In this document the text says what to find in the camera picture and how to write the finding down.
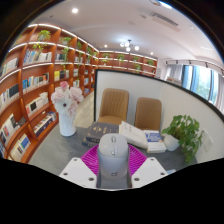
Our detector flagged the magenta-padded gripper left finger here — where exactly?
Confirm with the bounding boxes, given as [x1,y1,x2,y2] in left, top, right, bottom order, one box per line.
[59,143,101,190]

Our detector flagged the thick white book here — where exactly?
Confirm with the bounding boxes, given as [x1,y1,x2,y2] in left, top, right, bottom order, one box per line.
[118,120,150,150]

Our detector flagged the white book with blue cover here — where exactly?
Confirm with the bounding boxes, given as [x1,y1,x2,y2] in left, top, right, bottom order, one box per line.
[143,129,167,154]

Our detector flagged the multi-bulb ceiling lamp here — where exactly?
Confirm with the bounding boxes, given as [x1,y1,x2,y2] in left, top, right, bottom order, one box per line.
[119,39,141,53]

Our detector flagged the orange wooden bookshelf unit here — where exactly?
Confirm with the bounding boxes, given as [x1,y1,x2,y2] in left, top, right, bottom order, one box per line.
[0,23,158,164]

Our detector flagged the recessed ceiling spotlights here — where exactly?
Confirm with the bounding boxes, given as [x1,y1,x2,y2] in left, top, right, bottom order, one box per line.
[70,1,174,57]

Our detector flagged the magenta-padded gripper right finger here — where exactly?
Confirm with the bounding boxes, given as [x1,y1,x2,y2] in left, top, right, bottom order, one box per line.
[127,143,169,190]

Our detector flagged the white wall socket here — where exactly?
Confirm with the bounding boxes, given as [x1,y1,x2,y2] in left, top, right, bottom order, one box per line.
[201,130,215,153]

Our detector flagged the tan upholstered chair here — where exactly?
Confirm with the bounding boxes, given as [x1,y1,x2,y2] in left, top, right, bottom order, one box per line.
[134,96,163,132]
[97,88,130,126]

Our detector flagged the ceiling air conditioner vent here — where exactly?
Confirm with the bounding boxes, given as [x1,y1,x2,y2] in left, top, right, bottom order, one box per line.
[149,11,181,33]

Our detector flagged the white vase with pink flowers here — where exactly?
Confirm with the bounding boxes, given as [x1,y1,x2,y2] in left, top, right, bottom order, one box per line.
[50,80,85,138]

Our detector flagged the light grey computer mouse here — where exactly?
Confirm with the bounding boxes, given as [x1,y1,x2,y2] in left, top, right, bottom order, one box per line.
[97,133,130,180]

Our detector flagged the green plant in white pot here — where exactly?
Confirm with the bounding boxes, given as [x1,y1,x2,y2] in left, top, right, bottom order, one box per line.
[161,114,205,164]

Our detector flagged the window with grey curtains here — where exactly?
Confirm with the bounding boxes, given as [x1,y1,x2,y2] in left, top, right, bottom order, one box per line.
[164,59,224,113]

